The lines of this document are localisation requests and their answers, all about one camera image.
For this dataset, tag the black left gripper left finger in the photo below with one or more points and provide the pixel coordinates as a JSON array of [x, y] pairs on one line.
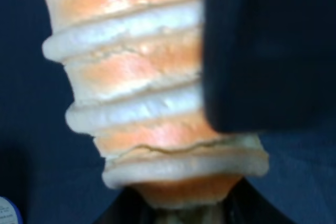
[[243, 205]]

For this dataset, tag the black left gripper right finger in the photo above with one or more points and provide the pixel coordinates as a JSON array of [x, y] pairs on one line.
[[268, 65]]

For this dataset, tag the purple garbage bag roll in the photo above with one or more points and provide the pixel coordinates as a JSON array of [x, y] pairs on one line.
[[9, 213]]

